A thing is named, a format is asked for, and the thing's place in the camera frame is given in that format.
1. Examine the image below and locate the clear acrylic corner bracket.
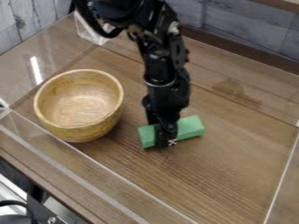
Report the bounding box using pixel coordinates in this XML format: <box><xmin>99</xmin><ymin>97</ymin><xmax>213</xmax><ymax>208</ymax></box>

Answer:
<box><xmin>74</xmin><ymin>11</ymin><xmax>108</xmax><ymax>46</ymax></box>

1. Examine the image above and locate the clear acrylic tray wall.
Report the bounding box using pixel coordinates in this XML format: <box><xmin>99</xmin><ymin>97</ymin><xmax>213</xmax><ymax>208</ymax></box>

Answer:
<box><xmin>0</xmin><ymin>17</ymin><xmax>299</xmax><ymax>224</ymax></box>

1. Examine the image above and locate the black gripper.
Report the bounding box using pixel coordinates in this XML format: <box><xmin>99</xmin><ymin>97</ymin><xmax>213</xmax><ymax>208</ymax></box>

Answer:
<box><xmin>143</xmin><ymin>71</ymin><xmax>191</xmax><ymax>148</ymax></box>

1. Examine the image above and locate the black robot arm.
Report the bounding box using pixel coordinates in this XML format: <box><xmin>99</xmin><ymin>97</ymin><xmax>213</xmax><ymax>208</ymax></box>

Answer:
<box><xmin>74</xmin><ymin>0</ymin><xmax>191</xmax><ymax>148</ymax></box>

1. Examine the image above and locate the black cable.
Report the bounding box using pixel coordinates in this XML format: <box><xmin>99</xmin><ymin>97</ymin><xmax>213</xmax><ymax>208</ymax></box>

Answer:
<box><xmin>0</xmin><ymin>199</ymin><xmax>38</xmax><ymax>224</ymax></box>

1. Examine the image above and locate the green rectangular block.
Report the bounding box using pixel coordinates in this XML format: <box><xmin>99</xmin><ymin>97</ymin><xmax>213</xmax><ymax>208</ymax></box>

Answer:
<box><xmin>138</xmin><ymin>115</ymin><xmax>206</xmax><ymax>149</ymax></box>

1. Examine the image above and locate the black metal table bracket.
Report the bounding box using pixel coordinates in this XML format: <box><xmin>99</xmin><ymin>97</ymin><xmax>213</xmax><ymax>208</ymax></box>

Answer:
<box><xmin>27</xmin><ymin>195</ymin><xmax>68</xmax><ymax>224</ymax></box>

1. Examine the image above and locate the wooden bowl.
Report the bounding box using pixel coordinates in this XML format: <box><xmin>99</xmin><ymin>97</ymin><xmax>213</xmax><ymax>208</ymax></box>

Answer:
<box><xmin>34</xmin><ymin>69</ymin><xmax>125</xmax><ymax>143</ymax></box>

